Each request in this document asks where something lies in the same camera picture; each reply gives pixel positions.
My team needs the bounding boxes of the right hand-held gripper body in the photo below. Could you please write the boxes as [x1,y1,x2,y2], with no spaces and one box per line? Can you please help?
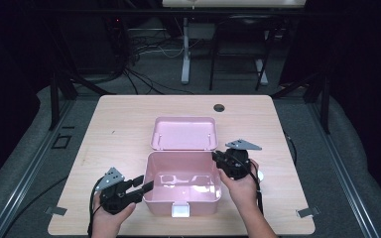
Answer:
[215,138,263,181]

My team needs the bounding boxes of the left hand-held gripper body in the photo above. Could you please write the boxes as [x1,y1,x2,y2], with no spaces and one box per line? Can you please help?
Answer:
[94,167,144,216]

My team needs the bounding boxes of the pink storage box with lid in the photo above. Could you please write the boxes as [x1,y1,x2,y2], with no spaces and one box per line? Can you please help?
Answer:
[143,116,222,218]

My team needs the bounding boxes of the person's left hand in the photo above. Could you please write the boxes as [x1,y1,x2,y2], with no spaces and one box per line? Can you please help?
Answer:
[91,192,137,231]

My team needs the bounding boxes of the person's right hand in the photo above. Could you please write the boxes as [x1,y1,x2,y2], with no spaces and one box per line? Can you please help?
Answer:
[217,158,261,216]

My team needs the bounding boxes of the grey metal tab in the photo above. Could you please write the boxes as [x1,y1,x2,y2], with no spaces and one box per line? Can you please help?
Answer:
[44,205,68,217]
[295,206,321,219]

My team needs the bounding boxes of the black metal stand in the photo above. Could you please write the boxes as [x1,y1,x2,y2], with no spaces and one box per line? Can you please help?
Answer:
[47,68,117,132]
[270,69,332,135]

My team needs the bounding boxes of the black chair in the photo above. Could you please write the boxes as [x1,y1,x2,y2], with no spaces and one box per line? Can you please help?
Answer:
[208,14,281,92]

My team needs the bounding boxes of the dark equipment rack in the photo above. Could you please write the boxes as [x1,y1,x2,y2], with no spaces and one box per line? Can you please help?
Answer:
[59,14,128,75]

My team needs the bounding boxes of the white desk with legs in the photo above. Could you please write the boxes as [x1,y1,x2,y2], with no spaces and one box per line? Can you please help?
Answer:
[161,0,308,86]

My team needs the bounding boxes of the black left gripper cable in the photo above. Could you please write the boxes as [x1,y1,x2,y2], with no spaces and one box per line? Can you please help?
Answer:
[86,178,106,238]

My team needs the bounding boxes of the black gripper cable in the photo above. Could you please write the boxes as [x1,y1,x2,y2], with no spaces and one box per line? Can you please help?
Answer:
[248,161,266,215]
[86,178,106,238]

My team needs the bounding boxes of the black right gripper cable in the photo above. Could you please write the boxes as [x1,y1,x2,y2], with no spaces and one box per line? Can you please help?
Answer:
[248,161,266,215]

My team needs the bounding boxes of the thin black cable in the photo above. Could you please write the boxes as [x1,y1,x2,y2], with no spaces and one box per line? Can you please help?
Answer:
[283,131,298,167]

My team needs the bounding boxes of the black floor cable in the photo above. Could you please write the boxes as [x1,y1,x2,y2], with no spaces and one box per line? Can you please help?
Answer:
[2,176,69,238]

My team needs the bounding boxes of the grey metal floor rail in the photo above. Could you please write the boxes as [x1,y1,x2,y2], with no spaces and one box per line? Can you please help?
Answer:
[307,98,381,238]
[0,98,77,238]

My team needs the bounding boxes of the tangle of floor cables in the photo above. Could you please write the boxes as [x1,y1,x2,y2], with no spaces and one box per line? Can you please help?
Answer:
[120,31,196,96]

